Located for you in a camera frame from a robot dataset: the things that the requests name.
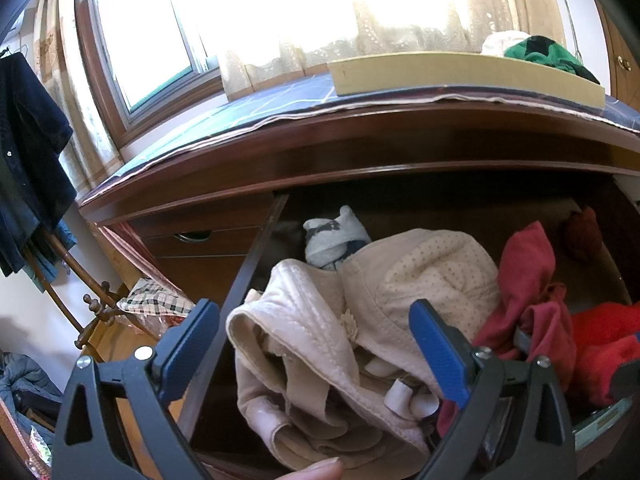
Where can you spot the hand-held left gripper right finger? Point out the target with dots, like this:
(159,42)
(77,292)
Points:
(440,350)

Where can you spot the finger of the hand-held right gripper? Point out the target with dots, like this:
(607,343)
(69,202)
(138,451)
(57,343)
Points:
(522,342)

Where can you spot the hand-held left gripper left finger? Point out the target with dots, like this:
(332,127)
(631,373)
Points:
(187,355)

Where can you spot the bright red underwear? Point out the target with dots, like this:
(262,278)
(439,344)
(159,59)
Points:
(605,345)

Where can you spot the pinkish red underwear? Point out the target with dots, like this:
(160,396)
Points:
(525,270)

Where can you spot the wide wooden drawer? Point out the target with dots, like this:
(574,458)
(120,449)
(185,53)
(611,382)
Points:
(235,300)

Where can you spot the cream dotted bra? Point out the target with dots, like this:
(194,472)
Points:
(430,270)

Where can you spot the beige satin bra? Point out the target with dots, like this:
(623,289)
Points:
(300,310)

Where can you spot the white grey sock roll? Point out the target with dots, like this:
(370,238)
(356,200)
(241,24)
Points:
(327,240)

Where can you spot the shallow cardboard tray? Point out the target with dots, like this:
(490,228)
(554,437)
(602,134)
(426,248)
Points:
(425,72)

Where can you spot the green underwear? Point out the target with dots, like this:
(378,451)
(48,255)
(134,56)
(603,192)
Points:
(535,52)

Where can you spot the white underwear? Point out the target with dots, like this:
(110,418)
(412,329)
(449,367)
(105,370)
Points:
(500,44)

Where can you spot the person's left hand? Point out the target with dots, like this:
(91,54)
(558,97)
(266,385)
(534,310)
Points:
(320,471)

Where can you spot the small white plastic piece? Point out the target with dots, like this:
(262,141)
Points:
(425,405)
(397,395)

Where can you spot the checkered cloth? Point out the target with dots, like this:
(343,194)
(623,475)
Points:
(150,300)

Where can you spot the wooden coat rack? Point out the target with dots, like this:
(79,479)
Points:
(92,310)

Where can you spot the teal hanging garment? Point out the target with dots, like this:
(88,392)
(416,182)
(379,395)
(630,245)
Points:
(50,270)

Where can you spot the blue padded jacket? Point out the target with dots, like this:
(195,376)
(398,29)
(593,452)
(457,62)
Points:
(25,380)

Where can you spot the floral cushion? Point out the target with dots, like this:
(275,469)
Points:
(40,450)

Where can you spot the patterned beige curtain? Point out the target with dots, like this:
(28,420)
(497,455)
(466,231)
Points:
(95,150)

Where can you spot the dark wooden dresser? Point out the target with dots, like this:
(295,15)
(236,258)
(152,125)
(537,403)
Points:
(350,140)

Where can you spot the blue plaid cloth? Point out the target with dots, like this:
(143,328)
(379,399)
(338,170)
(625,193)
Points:
(240,110)

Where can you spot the dark hanging clothes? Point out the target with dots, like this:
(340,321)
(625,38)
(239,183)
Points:
(30,160)

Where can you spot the wooden wardrobe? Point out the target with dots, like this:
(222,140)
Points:
(625,75)

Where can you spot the cream lace curtain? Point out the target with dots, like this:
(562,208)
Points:
(280,67)

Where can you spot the wooden framed window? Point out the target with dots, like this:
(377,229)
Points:
(145,35)

